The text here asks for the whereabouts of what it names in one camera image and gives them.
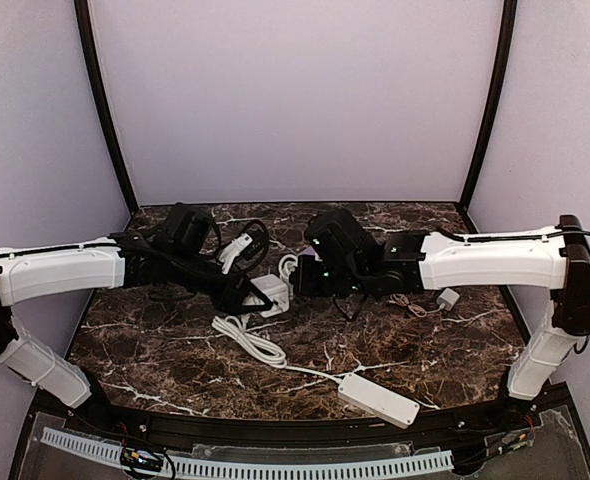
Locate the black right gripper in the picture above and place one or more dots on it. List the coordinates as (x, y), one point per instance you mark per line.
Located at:
(304, 276)

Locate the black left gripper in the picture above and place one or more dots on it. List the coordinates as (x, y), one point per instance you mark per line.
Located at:
(230, 298)

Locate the white cube socket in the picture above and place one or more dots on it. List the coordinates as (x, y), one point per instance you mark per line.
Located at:
(277, 291)

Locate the white plug with cable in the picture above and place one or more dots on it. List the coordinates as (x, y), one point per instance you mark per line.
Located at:
(261, 349)

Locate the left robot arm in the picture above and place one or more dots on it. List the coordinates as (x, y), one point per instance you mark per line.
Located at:
(123, 260)

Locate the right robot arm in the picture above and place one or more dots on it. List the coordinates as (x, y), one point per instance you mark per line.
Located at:
(556, 258)

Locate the purple power strip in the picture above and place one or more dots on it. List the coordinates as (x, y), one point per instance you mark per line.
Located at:
(310, 251)

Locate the small white charger adapter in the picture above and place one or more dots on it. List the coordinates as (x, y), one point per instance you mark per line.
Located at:
(447, 299)

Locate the white power strip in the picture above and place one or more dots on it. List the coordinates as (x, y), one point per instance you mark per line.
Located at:
(378, 401)

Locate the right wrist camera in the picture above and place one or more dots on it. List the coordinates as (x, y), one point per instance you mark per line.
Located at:
(336, 233)

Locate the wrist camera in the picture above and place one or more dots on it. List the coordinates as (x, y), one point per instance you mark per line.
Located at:
(336, 233)
(186, 229)

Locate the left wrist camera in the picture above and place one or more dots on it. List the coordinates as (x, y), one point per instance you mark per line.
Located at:
(186, 229)

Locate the black front table rail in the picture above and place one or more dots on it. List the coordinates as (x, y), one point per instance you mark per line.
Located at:
(457, 426)

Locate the white slotted cable duct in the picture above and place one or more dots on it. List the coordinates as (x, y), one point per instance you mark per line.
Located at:
(385, 461)

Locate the left black frame post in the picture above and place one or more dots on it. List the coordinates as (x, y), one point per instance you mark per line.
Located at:
(101, 102)

